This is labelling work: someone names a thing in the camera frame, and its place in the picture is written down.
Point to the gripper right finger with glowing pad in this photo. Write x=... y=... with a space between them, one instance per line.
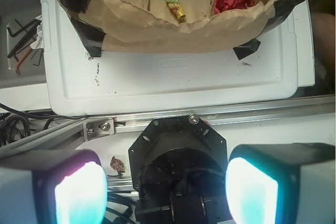
x=281 y=183

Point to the aluminium frame rail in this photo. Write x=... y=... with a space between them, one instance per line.
x=305 y=119

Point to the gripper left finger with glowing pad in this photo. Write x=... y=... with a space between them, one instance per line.
x=53 y=186

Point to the red crumpled fabric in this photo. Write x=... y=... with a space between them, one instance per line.
x=221 y=6

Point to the brown paper bag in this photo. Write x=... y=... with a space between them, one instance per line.
x=172 y=26

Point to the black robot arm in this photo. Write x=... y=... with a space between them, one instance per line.
x=182 y=173

